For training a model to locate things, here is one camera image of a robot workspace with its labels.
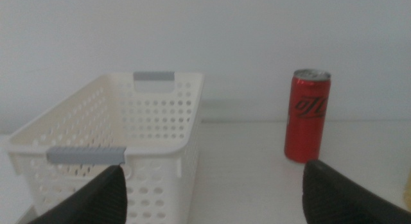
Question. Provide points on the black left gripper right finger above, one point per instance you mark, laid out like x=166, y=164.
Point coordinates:
x=334, y=198

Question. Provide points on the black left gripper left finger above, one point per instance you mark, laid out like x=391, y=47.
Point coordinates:
x=102, y=198

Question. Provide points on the red cola can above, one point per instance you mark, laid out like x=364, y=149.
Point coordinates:
x=305, y=134

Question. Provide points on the yellow tea bottle white cap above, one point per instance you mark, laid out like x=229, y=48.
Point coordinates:
x=408, y=192

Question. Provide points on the white perforated plastic basket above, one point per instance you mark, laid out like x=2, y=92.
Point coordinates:
x=160, y=166

